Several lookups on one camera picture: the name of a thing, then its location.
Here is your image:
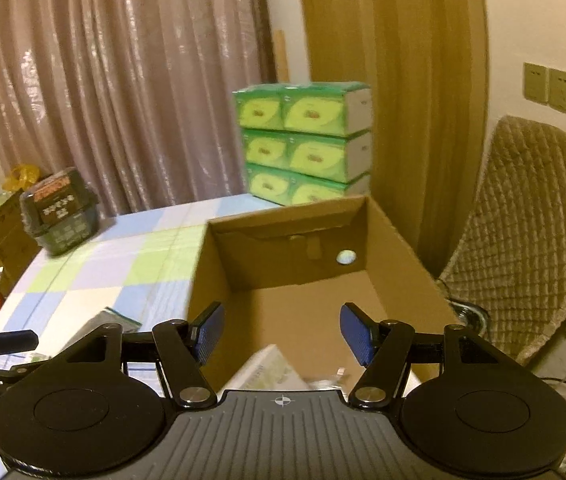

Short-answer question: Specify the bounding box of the silver foil tea pouch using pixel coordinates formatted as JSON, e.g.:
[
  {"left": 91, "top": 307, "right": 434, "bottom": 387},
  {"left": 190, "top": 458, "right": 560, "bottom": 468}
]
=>
[{"left": 62, "top": 308, "right": 142, "bottom": 351}]

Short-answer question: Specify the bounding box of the large white medicine box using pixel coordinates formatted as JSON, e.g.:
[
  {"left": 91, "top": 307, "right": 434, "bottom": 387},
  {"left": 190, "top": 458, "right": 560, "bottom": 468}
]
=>
[{"left": 221, "top": 344, "right": 310, "bottom": 392}]

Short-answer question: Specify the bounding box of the clear plastic bag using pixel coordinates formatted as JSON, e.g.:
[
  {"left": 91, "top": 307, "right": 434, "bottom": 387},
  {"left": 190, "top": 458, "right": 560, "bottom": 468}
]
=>
[{"left": 304, "top": 367, "right": 348, "bottom": 392}]

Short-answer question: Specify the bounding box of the checkered tablecloth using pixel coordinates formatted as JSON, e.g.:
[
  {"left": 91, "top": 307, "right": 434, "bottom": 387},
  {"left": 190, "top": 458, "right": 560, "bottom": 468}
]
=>
[{"left": 0, "top": 194, "right": 271, "bottom": 370}]

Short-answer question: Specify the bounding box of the open cardboard box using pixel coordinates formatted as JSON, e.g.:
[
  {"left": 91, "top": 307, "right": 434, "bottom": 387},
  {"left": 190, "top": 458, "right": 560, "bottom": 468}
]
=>
[{"left": 187, "top": 196, "right": 456, "bottom": 390}]

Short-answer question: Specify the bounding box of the dark green noodle basket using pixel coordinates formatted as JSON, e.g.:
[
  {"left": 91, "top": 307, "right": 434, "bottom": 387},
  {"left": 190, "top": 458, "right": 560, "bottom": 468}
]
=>
[{"left": 20, "top": 167, "right": 100, "bottom": 256}]

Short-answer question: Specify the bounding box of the quilted brown chair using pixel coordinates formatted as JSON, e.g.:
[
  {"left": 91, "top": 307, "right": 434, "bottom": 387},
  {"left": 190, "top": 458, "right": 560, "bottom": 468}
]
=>
[{"left": 439, "top": 116, "right": 566, "bottom": 365}]

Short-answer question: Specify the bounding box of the green tissue box pack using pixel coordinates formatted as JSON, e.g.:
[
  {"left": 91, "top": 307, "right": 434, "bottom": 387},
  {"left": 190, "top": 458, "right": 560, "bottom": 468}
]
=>
[{"left": 233, "top": 81, "right": 373, "bottom": 206}]

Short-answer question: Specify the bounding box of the brown curtain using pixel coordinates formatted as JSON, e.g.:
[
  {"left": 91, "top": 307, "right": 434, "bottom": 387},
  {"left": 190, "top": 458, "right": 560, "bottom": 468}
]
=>
[{"left": 0, "top": 0, "right": 274, "bottom": 214}]

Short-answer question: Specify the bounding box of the wooden door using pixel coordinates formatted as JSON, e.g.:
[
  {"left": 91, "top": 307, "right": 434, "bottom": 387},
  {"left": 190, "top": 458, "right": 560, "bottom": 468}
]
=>
[{"left": 301, "top": 0, "right": 489, "bottom": 274}]

